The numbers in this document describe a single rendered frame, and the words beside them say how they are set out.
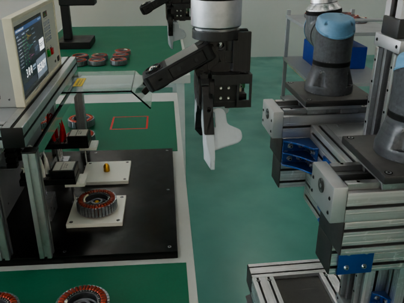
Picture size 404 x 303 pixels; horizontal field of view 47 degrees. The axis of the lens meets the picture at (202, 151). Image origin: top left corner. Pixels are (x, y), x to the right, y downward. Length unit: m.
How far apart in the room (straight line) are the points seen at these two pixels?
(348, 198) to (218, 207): 1.86
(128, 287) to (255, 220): 1.70
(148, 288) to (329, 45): 0.87
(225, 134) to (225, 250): 1.82
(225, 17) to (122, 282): 0.69
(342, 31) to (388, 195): 0.58
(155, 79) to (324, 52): 0.87
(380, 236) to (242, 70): 0.59
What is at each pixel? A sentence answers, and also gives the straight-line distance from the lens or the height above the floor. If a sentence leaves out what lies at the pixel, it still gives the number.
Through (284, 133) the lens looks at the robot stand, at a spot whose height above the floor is 0.92.
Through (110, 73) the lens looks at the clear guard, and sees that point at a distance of 1.63.
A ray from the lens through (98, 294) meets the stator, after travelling 1.06.
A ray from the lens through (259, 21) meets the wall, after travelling 6.68.
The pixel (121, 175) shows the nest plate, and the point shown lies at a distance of 1.54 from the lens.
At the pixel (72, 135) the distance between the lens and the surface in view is 1.51.
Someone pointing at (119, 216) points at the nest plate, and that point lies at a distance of 1.31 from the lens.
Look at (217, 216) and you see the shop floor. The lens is 2.77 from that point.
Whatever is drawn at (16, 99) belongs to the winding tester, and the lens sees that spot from 1.18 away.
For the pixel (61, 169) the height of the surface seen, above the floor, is 0.92.
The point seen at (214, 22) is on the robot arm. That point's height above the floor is 1.37.
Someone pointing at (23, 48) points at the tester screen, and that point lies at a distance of 1.20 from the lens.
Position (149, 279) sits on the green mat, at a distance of 1.14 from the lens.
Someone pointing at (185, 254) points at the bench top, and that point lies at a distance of 1.21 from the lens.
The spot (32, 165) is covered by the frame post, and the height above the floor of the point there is 1.02.
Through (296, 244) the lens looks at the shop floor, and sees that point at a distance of 2.59.
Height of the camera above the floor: 1.47
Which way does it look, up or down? 24 degrees down
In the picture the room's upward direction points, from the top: straight up
